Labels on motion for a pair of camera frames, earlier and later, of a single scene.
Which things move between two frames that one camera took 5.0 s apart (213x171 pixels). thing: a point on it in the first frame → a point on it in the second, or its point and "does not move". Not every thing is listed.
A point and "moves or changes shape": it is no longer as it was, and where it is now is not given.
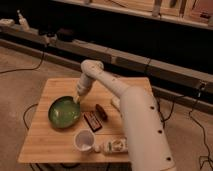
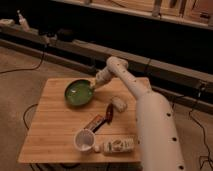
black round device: [65, 34] does not move
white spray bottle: [23, 22] does not move
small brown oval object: [100, 112] → [109, 113]
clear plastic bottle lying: [114, 145] does not move
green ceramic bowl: [64, 112] moves or changes shape
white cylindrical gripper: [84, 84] → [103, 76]
